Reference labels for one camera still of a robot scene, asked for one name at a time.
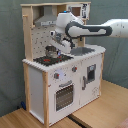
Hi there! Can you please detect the grey range hood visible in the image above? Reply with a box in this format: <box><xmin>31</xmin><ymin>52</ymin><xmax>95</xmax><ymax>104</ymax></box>
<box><xmin>35</xmin><ymin>5</ymin><xmax>57</xmax><ymax>27</ymax></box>

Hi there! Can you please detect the small metal pot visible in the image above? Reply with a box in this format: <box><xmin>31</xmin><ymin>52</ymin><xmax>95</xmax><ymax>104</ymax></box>
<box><xmin>45</xmin><ymin>46</ymin><xmax>61</xmax><ymax>58</ymax></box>

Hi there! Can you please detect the red stove knob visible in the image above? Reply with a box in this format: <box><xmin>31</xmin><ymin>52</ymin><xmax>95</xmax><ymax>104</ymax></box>
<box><xmin>54</xmin><ymin>73</ymin><xmax>60</xmax><ymax>79</ymax></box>
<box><xmin>71</xmin><ymin>66</ymin><xmax>78</xmax><ymax>73</ymax></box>

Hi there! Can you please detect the grey toy dishwasher panel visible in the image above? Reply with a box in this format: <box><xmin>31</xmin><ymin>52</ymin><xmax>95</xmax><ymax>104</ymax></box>
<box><xmin>87</xmin><ymin>65</ymin><xmax>96</xmax><ymax>82</ymax></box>

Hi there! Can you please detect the toy microwave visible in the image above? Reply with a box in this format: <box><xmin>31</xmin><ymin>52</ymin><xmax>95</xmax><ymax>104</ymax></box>
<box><xmin>67</xmin><ymin>3</ymin><xmax>90</xmax><ymax>19</ymax></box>

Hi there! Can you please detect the wooden toy kitchen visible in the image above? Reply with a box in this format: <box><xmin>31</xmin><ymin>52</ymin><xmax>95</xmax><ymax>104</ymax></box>
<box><xmin>22</xmin><ymin>2</ymin><xmax>105</xmax><ymax>127</ymax></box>

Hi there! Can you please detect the left red stove knob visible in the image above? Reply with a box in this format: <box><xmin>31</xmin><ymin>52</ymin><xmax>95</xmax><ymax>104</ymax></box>
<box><xmin>54</xmin><ymin>73</ymin><xmax>60</xmax><ymax>79</ymax></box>

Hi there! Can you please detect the right red stove knob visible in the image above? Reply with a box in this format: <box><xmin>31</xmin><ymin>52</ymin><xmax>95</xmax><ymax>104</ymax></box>
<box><xmin>71</xmin><ymin>66</ymin><xmax>78</xmax><ymax>73</ymax></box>

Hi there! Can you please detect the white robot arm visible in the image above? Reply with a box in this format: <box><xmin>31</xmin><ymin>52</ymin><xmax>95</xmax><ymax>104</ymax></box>
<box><xmin>50</xmin><ymin>11</ymin><xmax>128</xmax><ymax>53</ymax></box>

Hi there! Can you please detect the grey toy sink basin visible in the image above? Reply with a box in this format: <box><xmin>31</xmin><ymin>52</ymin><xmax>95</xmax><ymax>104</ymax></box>
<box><xmin>70</xmin><ymin>47</ymin><xmax>94</xmax><ymax>56</ymax></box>

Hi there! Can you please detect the toy oven door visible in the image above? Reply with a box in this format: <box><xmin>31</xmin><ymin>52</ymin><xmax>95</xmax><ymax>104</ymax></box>
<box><xmin>55</xmin><ymin>84</ymin><xmax>74</xmax><ymax>111</ymax></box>

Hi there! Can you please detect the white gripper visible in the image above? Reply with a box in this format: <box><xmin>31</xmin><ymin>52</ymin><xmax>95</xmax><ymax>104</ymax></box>
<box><xmin>50</xmin><ymin>31</ymin><xmax>74</xmax><ymax>54</ymax></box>

